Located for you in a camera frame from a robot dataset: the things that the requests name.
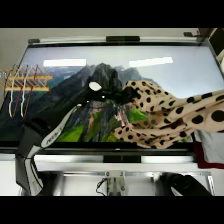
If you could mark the beige black-dotted garment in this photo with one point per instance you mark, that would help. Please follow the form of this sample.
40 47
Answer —
166 113

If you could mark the grey garment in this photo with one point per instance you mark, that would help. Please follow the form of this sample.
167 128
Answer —
213 146

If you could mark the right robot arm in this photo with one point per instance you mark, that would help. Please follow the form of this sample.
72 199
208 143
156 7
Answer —
183 185

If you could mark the silver frame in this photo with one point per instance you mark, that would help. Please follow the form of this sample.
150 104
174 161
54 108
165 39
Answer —
83 166

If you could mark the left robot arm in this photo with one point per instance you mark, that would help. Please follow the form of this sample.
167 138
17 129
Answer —
55 133

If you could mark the white clothes hanger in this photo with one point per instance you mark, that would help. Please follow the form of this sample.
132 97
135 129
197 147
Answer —
11 100
22 100

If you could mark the red garment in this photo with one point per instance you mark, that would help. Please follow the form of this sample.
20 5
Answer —
201 160

